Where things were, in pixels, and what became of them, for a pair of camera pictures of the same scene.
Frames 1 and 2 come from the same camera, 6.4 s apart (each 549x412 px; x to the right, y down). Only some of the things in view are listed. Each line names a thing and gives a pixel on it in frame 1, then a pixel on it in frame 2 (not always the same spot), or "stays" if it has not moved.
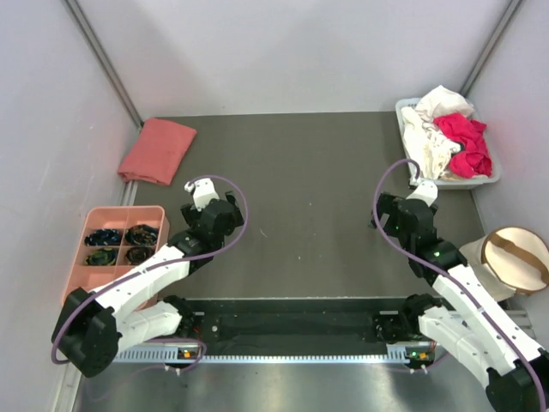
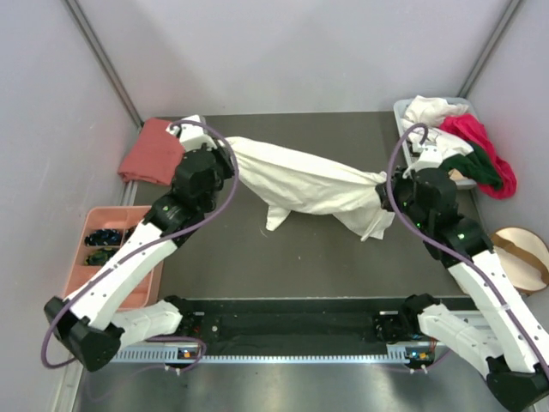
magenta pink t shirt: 473,161 to 468,126
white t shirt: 431,151 to 285,178
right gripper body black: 388,205 to 403,187
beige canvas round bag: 509,260 stays
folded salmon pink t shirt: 158,153 stays
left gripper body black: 191,215 to 224,171
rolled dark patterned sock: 104,237 stays
